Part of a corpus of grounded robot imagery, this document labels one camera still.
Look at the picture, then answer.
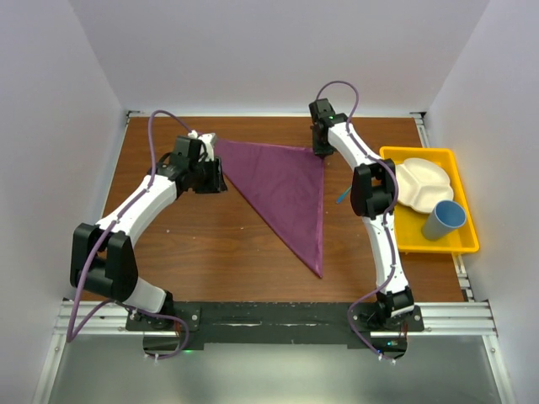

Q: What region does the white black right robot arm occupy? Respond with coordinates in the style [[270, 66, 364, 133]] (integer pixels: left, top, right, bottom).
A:
[[309, 98, 414, 331]]

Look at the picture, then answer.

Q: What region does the blue plastic cup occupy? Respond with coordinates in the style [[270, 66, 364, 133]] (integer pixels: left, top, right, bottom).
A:
[[421, 200, 467, 241]]

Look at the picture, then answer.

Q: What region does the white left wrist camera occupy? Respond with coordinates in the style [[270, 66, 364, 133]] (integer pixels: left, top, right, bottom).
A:
[[188, 130, 217, 159]]

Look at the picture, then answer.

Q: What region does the purple cloth napkin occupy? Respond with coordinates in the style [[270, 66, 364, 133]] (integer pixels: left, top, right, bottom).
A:
[[216, 140, 324, 278]]

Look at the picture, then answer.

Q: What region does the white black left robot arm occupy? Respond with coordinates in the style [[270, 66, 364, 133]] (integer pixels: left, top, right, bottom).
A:
[[69, 131, 227, 332]]

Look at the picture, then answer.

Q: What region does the white divided plate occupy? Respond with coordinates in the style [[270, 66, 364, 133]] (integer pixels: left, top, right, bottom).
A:
[[396, 157, 454, 214]]

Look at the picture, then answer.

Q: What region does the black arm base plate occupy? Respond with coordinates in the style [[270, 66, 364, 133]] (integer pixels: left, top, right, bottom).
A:
[[125, 302, 424, 359]]

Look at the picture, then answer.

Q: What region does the yellow plastic tray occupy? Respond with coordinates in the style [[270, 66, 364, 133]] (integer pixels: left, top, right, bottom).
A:
[[380, 146, 479, 254]]

